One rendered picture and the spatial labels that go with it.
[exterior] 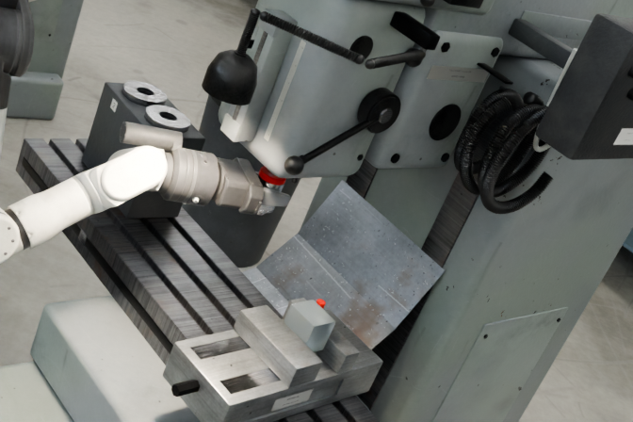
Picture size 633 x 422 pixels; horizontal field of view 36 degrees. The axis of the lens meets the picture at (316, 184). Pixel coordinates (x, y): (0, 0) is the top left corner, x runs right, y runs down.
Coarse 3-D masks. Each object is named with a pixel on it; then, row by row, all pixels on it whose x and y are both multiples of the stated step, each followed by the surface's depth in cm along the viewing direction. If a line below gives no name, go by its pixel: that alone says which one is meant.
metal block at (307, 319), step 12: (312, 300) 163; (288, 312) 160; (300, 312) 159; (312, 312) 160; (324, 312) 161; (288, 324) 161; (300, 324) 159; (312, 324) 157; (324, 324) 158; (300, 336) 159; (312, 336) 158; (324, 336) 161; (312, 348) 160
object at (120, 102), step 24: (120, 96) 195; (144, 96) 196; (96, 120) 202; (120, 120) 194; (144, 120) 190; (168, 120) 191; (96, 144) 202; (120, 144) 194; (192, 144) 192; (144, 192) 192; (144, 216) 195; (168, 216) 199
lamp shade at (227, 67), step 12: (216, 60) 135; (228, 60) 134; (240, 60) 134; (252, 60) 136; (216, 72) 134; (228, 72) 133; (240, 72) 133; (252, 72) 135; (204, 84) 136; (216, 84) 134; (228, 84) 134; (240, 84) 134; (252, 84) 135; (216, 96) 134; (228, 96) 134; (240, 96) 135
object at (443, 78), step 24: (456, 48) 158; (480, 48) 162; (408, 72) 157; (432, 72) 157; (456, 72) 161; (480, 72) 165; (408, 96) 158; (432, 96) 161; (456, 96) 165; (408, 120) 160; (432, 120) 164; (456, 120) 168; (384, 144) 162; (408, 144) 164; (432, 144) 168; (384, 168) 165
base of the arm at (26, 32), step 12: (0, 0) 138; (12, 0) 139; (24, 0) 139; (24, 12) 137; (24, 24) 135; (24, 36) 135; (24, 48) 135; (24, 60) 136; (12, 72) 138; (24, 72) 138
